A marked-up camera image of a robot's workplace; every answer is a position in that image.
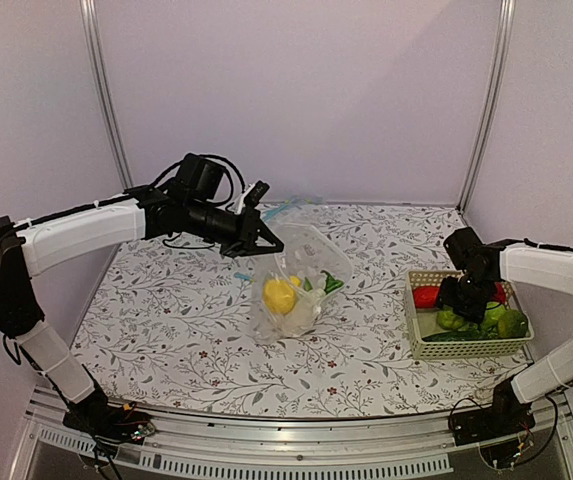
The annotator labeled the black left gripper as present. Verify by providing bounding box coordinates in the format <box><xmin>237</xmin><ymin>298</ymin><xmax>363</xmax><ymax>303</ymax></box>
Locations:
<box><xmin>185</xmin><ymin>198</ymin><xmax>284</xmax><ymax>258</ymax></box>

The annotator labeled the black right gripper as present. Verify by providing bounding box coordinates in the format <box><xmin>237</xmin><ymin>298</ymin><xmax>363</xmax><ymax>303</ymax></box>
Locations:
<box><xmin>435</xmin><ymin>272</ymin><xmax>493</xmax><ymax>324</ymax></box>

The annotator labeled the light green toy apple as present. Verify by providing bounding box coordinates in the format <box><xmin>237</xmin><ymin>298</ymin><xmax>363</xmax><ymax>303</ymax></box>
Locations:
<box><xmin>436</xmin><ymin>310</ymin><xmax>468</xmax><ymax>331</ymax></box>

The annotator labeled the green toy avocado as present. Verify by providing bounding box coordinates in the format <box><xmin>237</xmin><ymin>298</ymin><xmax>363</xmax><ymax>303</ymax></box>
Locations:
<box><xmin>497</xmin><ymin>310</ymin><xmax>528</xmax><ymax>339</ymax></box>

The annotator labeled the frosted white zip top bag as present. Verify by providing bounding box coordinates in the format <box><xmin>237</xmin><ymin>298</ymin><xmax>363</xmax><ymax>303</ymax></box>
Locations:
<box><xmin>250</xmin><ymin>223</ymin><xmax>353</xmax><ymax>344</ymax></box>

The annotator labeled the white toy cauliflower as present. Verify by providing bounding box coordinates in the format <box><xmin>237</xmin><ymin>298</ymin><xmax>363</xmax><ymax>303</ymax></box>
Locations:
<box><xmin>277</xmin><ymin>300</ymin><xmax>321</xmax><ymax>338</ymax></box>

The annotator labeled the white toy radish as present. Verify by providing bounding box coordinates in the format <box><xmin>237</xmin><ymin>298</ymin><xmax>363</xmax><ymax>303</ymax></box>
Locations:
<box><xmin>302</xmin><ymin>270</ymin><xmax>345</xmax><ymax>302</ymax></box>

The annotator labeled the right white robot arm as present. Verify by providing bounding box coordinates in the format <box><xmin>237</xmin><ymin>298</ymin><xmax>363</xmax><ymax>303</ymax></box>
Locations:
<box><xmin>437</xmin><ymin>227</ymin><xmax>573</xmax><ymax>436</ymax></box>

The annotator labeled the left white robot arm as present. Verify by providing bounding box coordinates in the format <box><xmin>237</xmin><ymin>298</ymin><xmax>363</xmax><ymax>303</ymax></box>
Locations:
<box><xmin>0</xmin><ymin>153</ymin><xmax>284</xmax><ymax>434</ymax></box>

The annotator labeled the clear bag with blue zipper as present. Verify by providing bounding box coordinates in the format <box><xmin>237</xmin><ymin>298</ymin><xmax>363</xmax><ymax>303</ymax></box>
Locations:
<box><xmin>233</xmin><ymin>196</ymin><xmax>323</xmax><ymax>283</ymax></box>

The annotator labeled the green toy lime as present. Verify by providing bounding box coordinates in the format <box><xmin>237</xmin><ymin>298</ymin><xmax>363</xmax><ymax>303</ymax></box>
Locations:
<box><xmin>480</xmin><ymin>301</ymin><xmax>507</xmax><ymax>332</ymax></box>

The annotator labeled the red toy tomato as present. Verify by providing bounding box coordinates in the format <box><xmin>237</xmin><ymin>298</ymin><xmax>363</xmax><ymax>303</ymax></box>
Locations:
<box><xmin>491</xmin><ymin>282</ymin><xmax>507</xmax><ymax>304</ymax></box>

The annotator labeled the dark green toy cucumber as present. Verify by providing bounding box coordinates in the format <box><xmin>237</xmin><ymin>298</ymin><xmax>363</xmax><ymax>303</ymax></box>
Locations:
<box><xmin>422</xmin><ymin>329</ymin><xmax>490</xmax><ymax>343</ymax></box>

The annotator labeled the beige perforated plastic basket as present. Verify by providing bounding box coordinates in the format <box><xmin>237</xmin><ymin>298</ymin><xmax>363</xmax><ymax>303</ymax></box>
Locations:
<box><xmin>404</xmin><ymin>270</ymin><xmax>535</xmax><ymax>360</ymax></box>

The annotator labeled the floral patterned table mat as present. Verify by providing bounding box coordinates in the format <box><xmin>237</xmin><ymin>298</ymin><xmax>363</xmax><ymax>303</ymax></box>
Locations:
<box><xmin>72</xmin><ymin>201</ymin><xmax>527</xmax><ymax>418</ymax></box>

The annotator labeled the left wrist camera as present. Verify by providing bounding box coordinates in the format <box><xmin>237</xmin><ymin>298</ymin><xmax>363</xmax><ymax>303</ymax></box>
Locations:
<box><xmin>233</xmin><ymin>180</ymin><xmax>270</xmax><ymax>215</ymax></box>

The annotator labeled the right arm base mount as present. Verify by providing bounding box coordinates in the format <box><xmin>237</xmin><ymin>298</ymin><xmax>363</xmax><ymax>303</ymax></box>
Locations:
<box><xmin>447</xmin><ymin>379</ymin><xmax>535</xmax><ymax>446</ymax></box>

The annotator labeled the aluminium front rail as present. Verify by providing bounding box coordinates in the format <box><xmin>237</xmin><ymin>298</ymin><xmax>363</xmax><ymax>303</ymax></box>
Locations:
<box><xmin>9</xmin><ymin>386</ymin><xmax>573</xmax><ymax>479</ymax></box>

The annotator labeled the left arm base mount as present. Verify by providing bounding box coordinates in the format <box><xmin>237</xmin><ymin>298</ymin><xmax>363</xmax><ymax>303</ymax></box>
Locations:
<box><xmin>63</xmin><ymin>381</ymin><xmax>156</xmax><ymax>444</ymax></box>

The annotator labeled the left aluminium corner post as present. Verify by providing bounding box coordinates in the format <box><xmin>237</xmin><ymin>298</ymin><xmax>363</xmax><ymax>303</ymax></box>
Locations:
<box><xmin>79</xmin><ymin>0</ymin><xmax>134</xmax><ymax>189</ymax></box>

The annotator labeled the aluminium corner post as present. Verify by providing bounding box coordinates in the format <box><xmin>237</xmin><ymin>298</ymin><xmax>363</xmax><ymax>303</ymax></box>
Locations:
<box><xmin>79</xmin><ymin>0</ymin><xmax>134</xmax><ymax>189</ymax></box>
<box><xmin>457</xmin><ymin>0</ymin><xmax>516</xmax><ymax>214</ymax></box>

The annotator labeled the right aluminium corner post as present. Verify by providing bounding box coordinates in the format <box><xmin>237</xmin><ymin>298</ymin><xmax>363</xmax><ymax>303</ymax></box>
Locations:
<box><xmin>457</xmin><ymin>0</ymin><xmax>516</xmax><ymax>214</ymax></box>

